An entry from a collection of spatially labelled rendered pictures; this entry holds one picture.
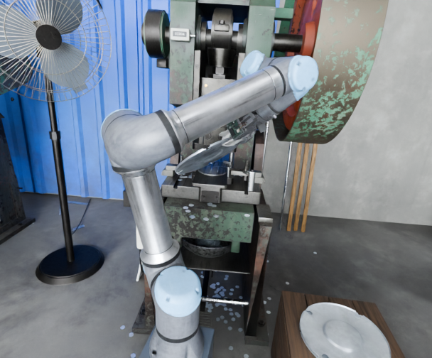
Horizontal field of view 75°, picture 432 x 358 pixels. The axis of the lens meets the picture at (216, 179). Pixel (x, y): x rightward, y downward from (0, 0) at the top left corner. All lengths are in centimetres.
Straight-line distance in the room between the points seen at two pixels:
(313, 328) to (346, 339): 11
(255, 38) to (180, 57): 30
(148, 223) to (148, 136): 29
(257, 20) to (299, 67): 58
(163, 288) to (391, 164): 248
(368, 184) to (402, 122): 59
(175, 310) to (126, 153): 39
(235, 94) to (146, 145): 21
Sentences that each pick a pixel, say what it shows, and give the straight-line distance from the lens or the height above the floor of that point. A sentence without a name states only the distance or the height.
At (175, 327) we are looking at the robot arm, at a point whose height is 59.
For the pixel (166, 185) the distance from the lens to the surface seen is 129.
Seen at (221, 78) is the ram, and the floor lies 117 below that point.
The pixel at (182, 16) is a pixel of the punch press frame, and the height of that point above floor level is 138.
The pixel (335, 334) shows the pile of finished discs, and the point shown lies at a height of 37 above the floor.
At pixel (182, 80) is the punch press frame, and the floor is 115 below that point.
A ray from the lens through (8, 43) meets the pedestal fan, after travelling 155.
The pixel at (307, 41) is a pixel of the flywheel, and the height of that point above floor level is 133.
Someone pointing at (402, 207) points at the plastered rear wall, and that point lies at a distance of 314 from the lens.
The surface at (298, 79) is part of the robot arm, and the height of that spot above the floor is 118.
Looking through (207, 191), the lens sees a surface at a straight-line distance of 123.
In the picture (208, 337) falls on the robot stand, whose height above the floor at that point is 45.
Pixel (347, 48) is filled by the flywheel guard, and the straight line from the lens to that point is 98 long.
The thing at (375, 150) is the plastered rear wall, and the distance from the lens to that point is 283.
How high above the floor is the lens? 117
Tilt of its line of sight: 19 degrees down
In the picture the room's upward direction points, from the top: 4 degrees clockwise
